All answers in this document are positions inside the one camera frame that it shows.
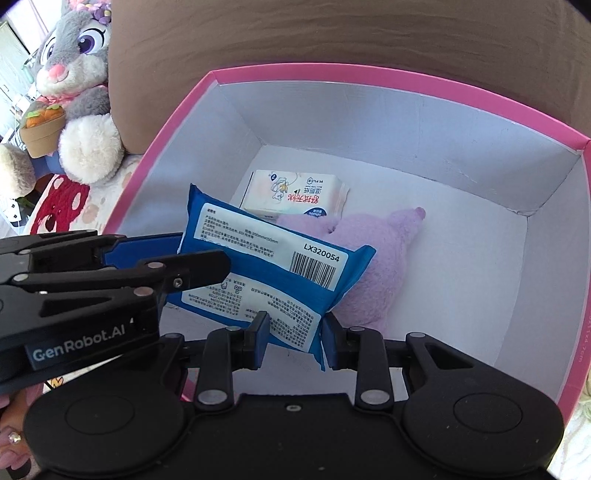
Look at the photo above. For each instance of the pink cardboard box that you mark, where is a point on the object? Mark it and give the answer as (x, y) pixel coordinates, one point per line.
(461, 240)

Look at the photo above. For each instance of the grey bunny plush toy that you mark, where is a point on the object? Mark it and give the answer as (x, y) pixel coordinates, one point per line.
(78, 50)

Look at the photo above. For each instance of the person's left hand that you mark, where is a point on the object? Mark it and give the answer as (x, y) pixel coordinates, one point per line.
(11, 438)

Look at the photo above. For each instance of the blue wet wipes packet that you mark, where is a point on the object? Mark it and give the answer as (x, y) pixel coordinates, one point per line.
(258, 244)

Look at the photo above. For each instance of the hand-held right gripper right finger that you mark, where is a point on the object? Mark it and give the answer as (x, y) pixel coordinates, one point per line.
(330, 344)

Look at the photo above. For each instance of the white cabinet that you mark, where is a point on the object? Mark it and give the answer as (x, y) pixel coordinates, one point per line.
(14, 46)

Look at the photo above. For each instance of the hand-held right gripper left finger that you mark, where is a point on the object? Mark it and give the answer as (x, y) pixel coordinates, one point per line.
(261, 337)

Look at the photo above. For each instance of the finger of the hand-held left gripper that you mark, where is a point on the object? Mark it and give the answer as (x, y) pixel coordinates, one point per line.
(198, 270)
(138, 249)

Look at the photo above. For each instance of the brown embroidered cushion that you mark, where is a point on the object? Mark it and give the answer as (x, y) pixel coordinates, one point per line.
(323, 32)

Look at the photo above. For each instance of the black and white patterned cloth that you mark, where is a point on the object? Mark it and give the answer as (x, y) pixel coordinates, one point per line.
(10, 210)

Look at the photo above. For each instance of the red and white printed quilt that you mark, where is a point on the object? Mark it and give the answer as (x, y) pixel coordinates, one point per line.
(64, 207)

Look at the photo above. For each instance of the purple plush toy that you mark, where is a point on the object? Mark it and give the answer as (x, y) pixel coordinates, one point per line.
(369, 258)

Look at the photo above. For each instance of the white tissue packet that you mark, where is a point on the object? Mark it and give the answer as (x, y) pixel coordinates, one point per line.
(295, 191)

